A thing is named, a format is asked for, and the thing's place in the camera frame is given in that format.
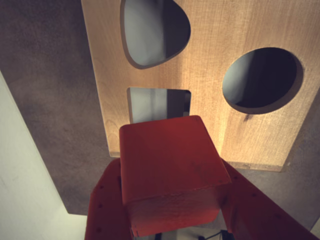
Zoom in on red cube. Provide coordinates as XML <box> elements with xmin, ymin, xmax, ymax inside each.
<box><xmin>118</xmin><ymin>114</ymin><xmax>233</xmax><ymax>238</ymax></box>

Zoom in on large white board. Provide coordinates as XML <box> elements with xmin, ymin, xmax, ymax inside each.
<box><xmin>0</xmin><ymin>71</ymin><xmax>88</xmax><ymax>240</ymax></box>

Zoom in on wooden shape sorter box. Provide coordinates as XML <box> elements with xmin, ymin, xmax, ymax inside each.
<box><xmin>81</xmin><ymin>0</ymin><xmax>320</xmax><ymax>174</ymax></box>

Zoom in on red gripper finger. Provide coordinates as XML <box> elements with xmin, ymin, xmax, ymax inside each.
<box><xmin>219</xmin><ymin>160</ymin><xmax>320</xmax><ymax>240</ymax></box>
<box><xmin>83</xmin><ymin>158</ymin><xmax>134</xmax><ymax>240</ymax></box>

